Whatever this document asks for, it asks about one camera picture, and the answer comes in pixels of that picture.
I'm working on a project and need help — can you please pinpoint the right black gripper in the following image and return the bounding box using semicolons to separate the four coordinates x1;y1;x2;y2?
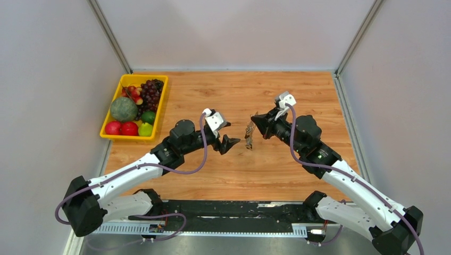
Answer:
250;106;304;155

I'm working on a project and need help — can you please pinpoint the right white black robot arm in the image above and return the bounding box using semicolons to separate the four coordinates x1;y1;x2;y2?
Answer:
251;108;424;254

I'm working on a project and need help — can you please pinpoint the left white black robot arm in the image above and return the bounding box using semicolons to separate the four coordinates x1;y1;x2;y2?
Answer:
54;120;240;237

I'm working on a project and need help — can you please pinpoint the green lime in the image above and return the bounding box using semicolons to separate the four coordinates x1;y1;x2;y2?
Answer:
141;110;156;125

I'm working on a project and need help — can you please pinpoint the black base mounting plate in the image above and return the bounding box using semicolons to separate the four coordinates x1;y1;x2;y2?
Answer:
127;200;339;235

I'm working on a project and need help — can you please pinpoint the dark purple grape bunch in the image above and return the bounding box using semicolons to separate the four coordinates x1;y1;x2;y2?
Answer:
135;79;164;121

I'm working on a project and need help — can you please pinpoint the right red apple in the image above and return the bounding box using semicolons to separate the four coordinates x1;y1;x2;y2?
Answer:
121;122;139;136

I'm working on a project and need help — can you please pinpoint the red apple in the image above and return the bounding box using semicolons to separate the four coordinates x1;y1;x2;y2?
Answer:
121;122;139;136
104;121;122;135

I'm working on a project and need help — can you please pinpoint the green melon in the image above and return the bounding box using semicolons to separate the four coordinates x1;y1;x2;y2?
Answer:
110;97;138;122

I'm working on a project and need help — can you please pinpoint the left red apple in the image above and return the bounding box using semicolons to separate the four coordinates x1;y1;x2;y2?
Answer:
104;121;122;135

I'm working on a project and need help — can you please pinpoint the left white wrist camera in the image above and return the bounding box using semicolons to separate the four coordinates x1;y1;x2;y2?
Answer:
203;108;227;138

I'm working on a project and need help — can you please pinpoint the slotted cable duct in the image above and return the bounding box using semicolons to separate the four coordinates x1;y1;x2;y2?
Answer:
86;224;308;238

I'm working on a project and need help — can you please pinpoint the aluminium frame rail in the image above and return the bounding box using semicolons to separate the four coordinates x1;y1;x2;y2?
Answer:
63;199;406;255

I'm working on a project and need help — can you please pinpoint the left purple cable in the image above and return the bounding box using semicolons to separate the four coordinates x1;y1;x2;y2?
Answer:
54;112;209;247

